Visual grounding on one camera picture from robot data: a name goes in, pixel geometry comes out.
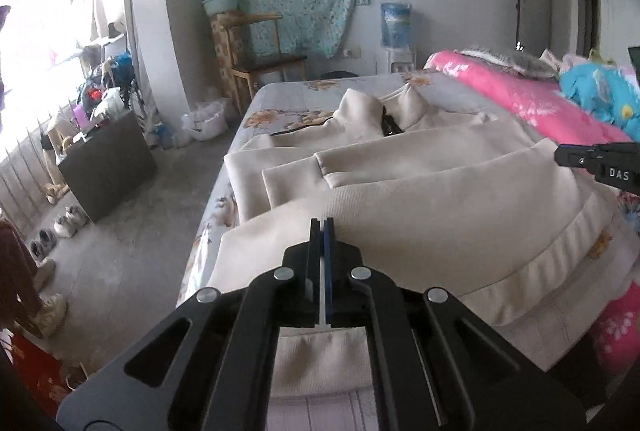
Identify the grey slipper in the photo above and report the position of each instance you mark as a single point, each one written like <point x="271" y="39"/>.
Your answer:
<point x="36" y="250"/>
<point x="47" y="239"/>

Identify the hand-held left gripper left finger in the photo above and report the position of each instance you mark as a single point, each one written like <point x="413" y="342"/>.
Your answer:
<point x="314" y="256"/>

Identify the wooden chair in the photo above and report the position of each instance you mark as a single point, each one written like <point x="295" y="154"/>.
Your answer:
<point x="270" y="63"/>

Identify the grey furry pillow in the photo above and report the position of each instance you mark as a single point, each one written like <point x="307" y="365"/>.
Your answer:
<point x="520" y="61"/>

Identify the hanging beige garment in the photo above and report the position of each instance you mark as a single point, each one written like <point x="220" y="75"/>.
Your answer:
<point x="107" y="13"/>

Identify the pink bottle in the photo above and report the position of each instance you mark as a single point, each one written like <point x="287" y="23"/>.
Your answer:
<point x="80" y="117"/>

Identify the dark grey cabinet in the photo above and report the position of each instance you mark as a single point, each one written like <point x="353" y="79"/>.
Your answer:
<point x="110" y="176"/>

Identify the white plastic bag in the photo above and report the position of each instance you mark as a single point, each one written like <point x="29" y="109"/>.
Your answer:
<point x="207" y="121"/>

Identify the pile of bags and clothes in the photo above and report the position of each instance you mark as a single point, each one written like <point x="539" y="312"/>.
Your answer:
<point x="110" y="86"/>

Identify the wall socket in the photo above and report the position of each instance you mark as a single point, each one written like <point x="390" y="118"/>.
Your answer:
<point x="351" y="52"/>

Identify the cyan printed blanket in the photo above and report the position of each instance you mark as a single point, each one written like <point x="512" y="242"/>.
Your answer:
<point x="600" y="96"/>

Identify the beige zip sweatshirt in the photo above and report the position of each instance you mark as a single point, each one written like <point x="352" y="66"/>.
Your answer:
<point x="425" y="221"/>

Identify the pink floral quilt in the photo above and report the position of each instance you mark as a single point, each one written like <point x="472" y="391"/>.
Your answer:
<point x="500" y="96"/>

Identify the blue water jug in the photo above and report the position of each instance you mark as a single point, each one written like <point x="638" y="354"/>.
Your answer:
<point x="396" y="28"/>

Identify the bed with floral sheet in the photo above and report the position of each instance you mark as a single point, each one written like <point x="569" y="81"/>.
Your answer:
<point x="295" y="93"/>

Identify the beige mannequin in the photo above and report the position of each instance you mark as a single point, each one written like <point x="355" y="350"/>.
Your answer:
<point x="55" y="146"/>

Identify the patterned tall stand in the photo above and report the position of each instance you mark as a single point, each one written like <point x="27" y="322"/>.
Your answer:
<point x="222" y="56"/>

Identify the pair of beige heels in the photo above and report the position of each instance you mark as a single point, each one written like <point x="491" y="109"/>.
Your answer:
<point x="57" y="193"/>

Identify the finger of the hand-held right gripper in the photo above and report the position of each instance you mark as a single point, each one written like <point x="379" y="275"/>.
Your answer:
<point x="575" y="156"/>

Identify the white sneaker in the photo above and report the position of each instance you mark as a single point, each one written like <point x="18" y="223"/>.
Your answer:
<point x="77" y="215"/>
<point x="63" y="226"/>

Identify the metal window railing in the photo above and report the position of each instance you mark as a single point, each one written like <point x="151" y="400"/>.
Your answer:
<point x="25" y="171"/>

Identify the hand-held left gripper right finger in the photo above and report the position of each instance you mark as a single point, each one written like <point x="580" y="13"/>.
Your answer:
<point x="327" y="261"/>

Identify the teal plastic basin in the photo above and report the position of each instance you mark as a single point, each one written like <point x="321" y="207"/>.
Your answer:
<point x="220" y="6"/>

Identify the red paper bag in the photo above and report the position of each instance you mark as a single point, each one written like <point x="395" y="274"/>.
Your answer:
<point x="35" y="371"/>

